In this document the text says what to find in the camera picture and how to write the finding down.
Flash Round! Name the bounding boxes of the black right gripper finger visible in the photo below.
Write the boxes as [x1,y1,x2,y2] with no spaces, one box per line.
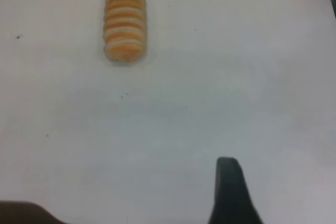
[208,156,264,224]

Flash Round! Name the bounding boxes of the striped orange bread roll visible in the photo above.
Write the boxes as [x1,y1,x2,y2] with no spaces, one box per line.
[103,0,148,64]

